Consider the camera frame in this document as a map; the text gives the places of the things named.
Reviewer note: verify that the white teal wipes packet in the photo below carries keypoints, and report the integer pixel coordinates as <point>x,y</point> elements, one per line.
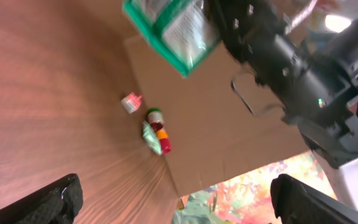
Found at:
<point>151,138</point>

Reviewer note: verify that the red sauce bottle green cap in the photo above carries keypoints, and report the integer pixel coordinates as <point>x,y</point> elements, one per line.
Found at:
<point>164,141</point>

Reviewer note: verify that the orange red tissue packet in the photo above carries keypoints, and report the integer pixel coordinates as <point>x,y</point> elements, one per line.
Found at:
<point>132,102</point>

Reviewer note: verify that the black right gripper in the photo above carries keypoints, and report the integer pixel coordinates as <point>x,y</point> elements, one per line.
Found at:
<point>253,33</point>

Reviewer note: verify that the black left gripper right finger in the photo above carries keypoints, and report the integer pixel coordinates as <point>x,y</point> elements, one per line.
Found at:
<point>297,203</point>

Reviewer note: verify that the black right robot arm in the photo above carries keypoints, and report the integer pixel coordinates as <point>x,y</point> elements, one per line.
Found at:
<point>318,91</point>

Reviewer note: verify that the green 3M gloves packet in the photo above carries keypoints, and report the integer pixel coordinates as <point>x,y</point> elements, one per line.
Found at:
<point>181,31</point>

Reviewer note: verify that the green lid clear jar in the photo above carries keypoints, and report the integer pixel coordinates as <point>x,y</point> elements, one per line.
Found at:
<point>155,118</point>

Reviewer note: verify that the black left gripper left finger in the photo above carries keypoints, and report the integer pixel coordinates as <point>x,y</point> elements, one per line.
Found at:
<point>58,202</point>

